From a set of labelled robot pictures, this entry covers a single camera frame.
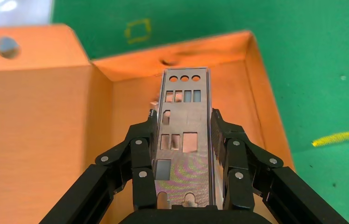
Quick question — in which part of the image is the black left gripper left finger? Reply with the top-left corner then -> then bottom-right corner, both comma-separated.
38,110 -> 159,224

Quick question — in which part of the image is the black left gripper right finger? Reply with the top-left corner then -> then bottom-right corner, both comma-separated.
210,108 -> 349,224

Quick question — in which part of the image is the metal io shield plate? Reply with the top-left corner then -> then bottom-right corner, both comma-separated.
153,66 -> 216,209

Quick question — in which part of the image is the brown cardboard box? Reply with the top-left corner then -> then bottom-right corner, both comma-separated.
0,24 -> 296,224

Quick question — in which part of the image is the green cloth mat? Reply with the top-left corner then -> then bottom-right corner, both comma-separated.
52,0 -> 349,224

